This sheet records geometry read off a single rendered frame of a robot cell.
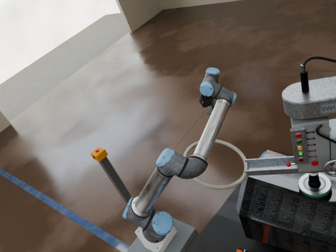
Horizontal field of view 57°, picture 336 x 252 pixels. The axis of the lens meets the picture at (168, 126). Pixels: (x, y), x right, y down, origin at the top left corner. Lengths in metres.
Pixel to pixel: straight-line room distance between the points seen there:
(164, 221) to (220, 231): 1.34
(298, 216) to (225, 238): 1.02
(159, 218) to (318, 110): 1.18
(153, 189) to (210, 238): 1.63
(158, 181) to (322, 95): 1.03
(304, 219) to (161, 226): 1.06
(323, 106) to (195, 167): 0.78
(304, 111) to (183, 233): 1.25
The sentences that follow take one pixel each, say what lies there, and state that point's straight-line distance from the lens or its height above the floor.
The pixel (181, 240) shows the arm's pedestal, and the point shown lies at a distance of 2.44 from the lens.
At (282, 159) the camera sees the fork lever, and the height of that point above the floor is 1.11.
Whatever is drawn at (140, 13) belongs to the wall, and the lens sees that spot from 10.21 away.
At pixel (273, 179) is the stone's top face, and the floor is 0.83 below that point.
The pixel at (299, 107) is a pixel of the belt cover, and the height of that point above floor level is 1.67.
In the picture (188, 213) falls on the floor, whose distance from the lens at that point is 3.66.
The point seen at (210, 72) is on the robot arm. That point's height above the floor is 1.85.
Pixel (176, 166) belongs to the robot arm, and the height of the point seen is 1.69.
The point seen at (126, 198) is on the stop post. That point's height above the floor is 0.37.
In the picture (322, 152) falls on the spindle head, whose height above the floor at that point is 1.30.
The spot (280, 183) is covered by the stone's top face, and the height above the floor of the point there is 0.83.
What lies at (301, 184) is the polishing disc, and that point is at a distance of 2.51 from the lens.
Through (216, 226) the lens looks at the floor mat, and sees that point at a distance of 3.45.
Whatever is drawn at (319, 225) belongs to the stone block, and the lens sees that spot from 2.53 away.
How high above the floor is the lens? 2.81
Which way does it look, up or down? 34 degrees down
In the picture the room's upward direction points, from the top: 23 degrees counter-clockwise
